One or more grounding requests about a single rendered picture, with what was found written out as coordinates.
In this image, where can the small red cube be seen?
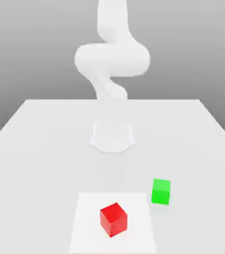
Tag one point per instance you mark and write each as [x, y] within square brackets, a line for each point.
[113, 219]

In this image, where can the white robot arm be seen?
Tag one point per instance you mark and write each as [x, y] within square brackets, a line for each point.
[112, 59]

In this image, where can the small green cube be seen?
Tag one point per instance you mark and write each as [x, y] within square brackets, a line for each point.
[160, 191]

